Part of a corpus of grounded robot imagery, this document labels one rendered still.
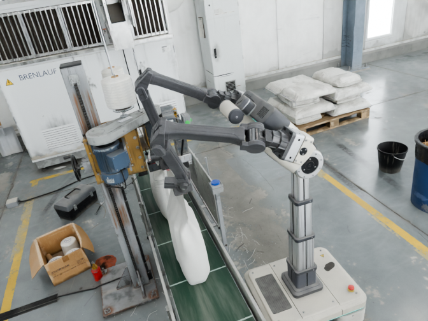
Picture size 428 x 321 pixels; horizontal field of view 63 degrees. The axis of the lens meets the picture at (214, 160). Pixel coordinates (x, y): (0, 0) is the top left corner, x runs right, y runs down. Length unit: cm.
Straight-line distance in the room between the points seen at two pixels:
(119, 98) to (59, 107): 310
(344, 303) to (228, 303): 71
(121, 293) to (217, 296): 97
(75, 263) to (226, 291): 147
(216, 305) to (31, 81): 367
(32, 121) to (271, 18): 438
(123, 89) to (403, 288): 229
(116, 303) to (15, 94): 304
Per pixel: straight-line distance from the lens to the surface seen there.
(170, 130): 131
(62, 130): 508
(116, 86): 191
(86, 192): 407
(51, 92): 494
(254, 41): 678
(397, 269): 303
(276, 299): 238
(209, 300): 226
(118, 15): 465
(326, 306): 237
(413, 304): 283
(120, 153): 197
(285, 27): 705
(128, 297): 294
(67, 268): 327
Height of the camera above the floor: 211
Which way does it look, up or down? 28 degrees down
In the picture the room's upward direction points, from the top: 9 degrees counter-clockwise
